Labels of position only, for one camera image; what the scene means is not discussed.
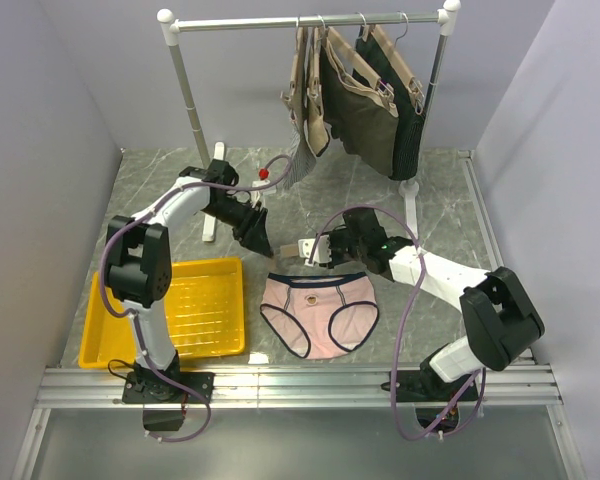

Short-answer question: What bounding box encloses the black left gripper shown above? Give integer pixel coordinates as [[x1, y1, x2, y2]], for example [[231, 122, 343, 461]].
[[203, 196, 273, 258]]

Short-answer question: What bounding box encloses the beige clip hanger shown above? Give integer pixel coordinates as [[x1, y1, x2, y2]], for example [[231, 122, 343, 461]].
[[273, 243, 303, 262]]

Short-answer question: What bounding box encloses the pink underwear navy trim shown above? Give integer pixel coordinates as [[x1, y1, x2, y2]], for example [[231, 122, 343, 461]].
[[259, 272, 380, 360]]

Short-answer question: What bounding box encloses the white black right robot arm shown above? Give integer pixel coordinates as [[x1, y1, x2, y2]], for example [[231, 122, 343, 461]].
[[328, 206, 545, 402]]

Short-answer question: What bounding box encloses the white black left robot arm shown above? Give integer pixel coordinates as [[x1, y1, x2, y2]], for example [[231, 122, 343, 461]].
[[99, 159, 273, 403]]

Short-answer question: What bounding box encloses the grey striped hanging underwear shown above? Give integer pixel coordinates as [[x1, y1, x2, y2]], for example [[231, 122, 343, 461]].
[[282, 27, 316, 190]]

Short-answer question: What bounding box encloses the beige hanging underwear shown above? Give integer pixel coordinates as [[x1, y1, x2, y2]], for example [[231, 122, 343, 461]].
[[305, 53, 330, 157]]

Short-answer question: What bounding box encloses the olive green hanging underwear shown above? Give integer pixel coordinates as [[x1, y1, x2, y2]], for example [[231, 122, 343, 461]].
[[320, 46, 398, 177]]

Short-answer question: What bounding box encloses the black dotted hanging underwear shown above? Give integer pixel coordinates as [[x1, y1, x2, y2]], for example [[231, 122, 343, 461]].
[[355, 27, 426, 181]]

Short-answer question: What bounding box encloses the white metal clothes rack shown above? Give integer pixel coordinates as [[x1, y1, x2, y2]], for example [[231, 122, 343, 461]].
[[156, 0, 462, 244]]

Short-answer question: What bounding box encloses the yellow plastic tray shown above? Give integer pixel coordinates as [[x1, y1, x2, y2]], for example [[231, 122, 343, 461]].
[[78, 257, 246, 369]]

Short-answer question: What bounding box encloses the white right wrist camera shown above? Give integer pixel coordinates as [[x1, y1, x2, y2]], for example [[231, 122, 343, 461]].
[[297, 235, 332, 266]]

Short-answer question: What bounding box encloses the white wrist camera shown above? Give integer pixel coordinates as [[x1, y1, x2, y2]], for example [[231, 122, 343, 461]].
[[251, 168, 277, 202], [297, 235, 332, 266]]

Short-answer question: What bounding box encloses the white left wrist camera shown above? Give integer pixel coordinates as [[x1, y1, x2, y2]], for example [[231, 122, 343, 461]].
[[251, 168, 277, 202]]

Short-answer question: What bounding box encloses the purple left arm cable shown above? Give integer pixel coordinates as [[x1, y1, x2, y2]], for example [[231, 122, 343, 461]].
[[101, 153, 296, 444]]

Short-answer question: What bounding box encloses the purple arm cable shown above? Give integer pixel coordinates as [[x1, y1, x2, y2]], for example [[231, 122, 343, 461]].
[[101, 153, 296, 444], [312, 205, 487, 442]]

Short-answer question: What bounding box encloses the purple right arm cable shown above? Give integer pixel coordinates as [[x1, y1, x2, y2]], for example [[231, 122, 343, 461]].
[[312, 205, 487, 442]]

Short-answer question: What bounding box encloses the aluminium mounting rail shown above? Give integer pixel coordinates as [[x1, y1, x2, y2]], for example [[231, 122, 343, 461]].
[[13, 353, 586, 479]]

